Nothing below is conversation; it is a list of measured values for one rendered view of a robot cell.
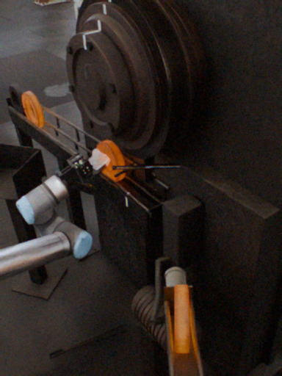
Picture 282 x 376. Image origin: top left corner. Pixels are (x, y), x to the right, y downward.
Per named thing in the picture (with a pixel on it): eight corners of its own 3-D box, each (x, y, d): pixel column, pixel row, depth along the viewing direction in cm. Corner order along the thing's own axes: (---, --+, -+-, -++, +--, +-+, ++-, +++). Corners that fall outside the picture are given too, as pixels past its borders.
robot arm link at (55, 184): (62, 207, 137) (51, 194, 144) (74, 199, 139) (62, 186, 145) (51, 189, 131) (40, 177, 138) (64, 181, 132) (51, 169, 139)
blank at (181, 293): (187, 337, 103) (175, 336, 104) (186, 277, 103) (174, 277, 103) (190, 365, 88) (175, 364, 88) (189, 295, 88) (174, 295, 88)
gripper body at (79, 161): (90, 158, 136) (61, 179, 132) (99, 176, 142) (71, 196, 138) (79, 150, 141) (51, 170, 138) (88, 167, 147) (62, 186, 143)
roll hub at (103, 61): (87, 112, 127) (73, 20, 110) (138, 147, 108) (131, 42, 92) (71, 118, 125) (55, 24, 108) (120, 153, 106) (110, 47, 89)
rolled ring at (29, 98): (36, 135, 205) (42, 133, 206) (40, 117, 188) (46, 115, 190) (20, 105, 208) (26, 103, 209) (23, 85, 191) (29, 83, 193)
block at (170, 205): (186, 244, 136) (188, 188, 121) (203, 258, 130) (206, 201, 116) (161, 259, 131) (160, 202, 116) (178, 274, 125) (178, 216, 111)
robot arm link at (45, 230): (59, 250, 143) (45, 231, 134) (38, 237, 149) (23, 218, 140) (76, 231, 147) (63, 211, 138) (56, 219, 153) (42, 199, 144)
